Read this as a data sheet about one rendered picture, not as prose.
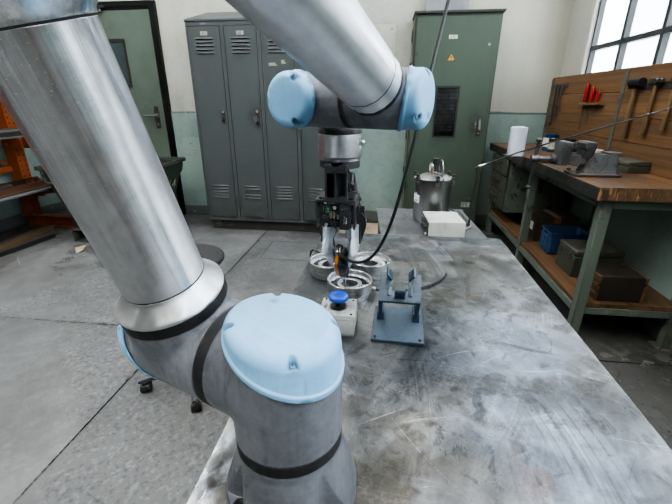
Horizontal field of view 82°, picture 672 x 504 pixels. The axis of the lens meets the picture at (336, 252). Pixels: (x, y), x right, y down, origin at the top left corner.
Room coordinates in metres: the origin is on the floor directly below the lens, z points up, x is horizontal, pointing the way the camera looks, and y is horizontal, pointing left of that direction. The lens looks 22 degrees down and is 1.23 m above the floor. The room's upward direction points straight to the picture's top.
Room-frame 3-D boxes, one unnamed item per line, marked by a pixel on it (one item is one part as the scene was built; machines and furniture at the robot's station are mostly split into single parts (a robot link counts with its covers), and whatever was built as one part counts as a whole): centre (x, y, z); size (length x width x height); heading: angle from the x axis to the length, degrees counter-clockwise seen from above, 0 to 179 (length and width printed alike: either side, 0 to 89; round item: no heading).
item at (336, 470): (0.33, 0.05, 0.85); 0.15 x 0.15 x 0.10
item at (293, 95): (0.60, 0.03, 1.23); 0.11 x 0.11 x 0.08; 60
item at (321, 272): (0.93, 0.02, 0.82); 0.10 x 0.10 x 0.04
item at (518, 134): (2.82, -1.28, 0.96); 0.12 x 0.11 x 0.20; 83
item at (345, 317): (0.67, 0.00, 0.82); 0.08 x 0.07 x 0.05; 173
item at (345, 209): (0.69, -0.01, 1.07); 0.09 x 0.08 x 0.12; 170
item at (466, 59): (3.77, -1.02, 0.96); 0.73 x 0.34 x 1.92; 83
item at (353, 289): (0.81, -0.03, 0.82); 0.10 x 0.10 x 0.04
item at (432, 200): (1.72, -0.46, 0.83); 0.41 x 0.19 x 0.30; 177
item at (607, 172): (2.70, -1.53, 0.71); 2.01 x 0.82 x 1.41; 173
